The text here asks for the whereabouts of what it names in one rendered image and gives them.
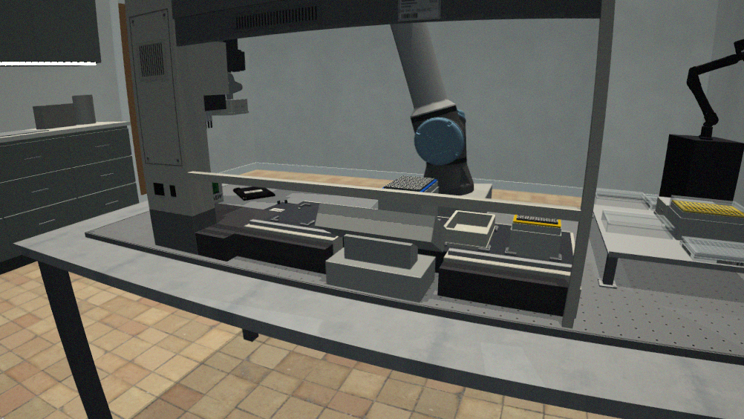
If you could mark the blue tip rack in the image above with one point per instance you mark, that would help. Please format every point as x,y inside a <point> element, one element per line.
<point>408,208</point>

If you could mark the beige rectangular tray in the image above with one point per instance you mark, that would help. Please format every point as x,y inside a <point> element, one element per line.
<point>470,229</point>

